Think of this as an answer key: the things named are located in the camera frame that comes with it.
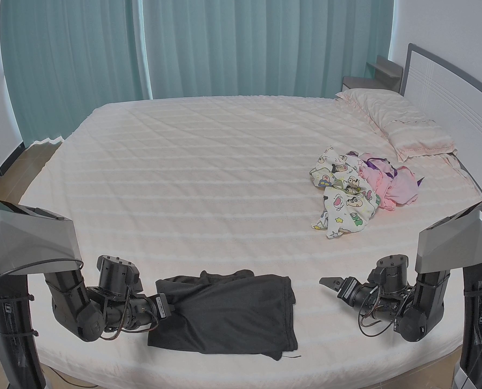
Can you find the cream pillow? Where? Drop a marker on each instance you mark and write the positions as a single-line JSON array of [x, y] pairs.
[[403, 128]]

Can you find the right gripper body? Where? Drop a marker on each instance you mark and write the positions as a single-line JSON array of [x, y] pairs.
[[358, 294]]

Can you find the black garment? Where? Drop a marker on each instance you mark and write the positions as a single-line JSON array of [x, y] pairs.
[[232, 314]]

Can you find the white printed garment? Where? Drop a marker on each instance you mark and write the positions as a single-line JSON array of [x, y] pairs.
[[346, 205]]

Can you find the grey bedside table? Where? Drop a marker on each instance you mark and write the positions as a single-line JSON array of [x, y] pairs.
[[370, 81]]

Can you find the blue-green curtain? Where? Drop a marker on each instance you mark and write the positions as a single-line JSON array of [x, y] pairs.
[[74, 55], [265, 35]]

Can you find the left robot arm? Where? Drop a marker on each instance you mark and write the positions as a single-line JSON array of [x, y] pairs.
[[14, 237]]

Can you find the pink garment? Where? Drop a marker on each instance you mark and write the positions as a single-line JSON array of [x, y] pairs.
[[399, 189]]

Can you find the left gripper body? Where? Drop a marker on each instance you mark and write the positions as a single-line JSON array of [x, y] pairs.
[[143, 312]]

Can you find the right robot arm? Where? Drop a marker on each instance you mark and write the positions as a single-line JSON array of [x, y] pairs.
[[451, 237]]

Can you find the bed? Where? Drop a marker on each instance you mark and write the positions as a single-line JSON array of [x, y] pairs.
[[204, 176]]

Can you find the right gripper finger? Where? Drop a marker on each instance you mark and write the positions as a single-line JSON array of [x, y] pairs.
[[336, 288]]

